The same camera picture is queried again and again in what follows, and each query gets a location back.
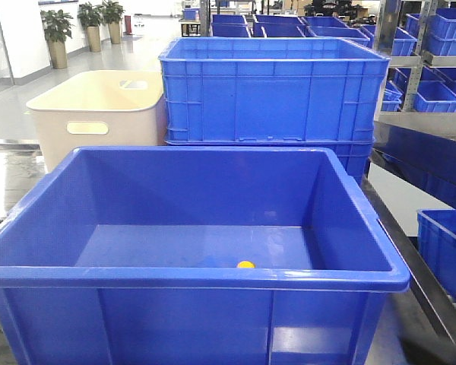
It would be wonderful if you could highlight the potted plant left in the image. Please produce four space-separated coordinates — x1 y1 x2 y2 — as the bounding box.
40 9 73 69

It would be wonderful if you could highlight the potted plant right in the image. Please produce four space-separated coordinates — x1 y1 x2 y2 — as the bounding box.
101 1 125 44

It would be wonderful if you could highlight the blue ribbed crate on cart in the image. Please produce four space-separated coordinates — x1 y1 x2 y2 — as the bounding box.
159 37 389 144

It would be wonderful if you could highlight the blue bin on cart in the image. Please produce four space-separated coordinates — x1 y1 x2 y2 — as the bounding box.
0 146 410 364

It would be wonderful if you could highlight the yellow studded toy brick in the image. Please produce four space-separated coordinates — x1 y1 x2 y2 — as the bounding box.
236 260 256 268

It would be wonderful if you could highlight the potted plant middle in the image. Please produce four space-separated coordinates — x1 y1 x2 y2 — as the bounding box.
78 2 102 52

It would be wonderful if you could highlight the blue bin at right edge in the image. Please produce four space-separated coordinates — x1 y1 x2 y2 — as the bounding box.
417 209 456 298

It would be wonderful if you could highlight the cream plastic bin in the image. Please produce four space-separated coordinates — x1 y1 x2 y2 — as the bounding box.
27 70 166 171

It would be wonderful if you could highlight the potted plant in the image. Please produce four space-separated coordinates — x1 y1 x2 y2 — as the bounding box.
101 1 125 44
78 2 102 52
40 9 73 69

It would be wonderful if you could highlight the metal flow rack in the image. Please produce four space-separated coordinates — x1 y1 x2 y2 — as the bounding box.
373 1 456 136

